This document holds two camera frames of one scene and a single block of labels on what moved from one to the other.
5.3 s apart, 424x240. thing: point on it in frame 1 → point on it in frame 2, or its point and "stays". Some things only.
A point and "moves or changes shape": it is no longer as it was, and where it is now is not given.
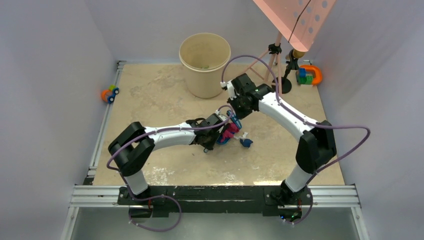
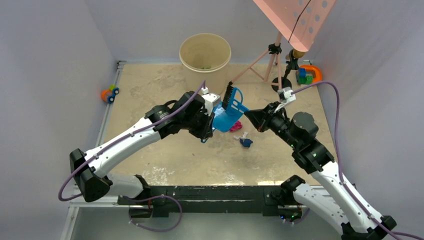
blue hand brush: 236,120 moves or changes shape
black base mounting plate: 186,200 stays
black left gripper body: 210,142 → 198,125
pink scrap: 229,133 → 237,125
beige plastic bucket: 204,56 stays
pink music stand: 298,21 stays
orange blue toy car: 108,94 stays
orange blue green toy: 309,75 stays
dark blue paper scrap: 246,142 stays
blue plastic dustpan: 218,140 moves or changes shape
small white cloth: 244,134 stays
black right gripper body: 239,106 → 271,119
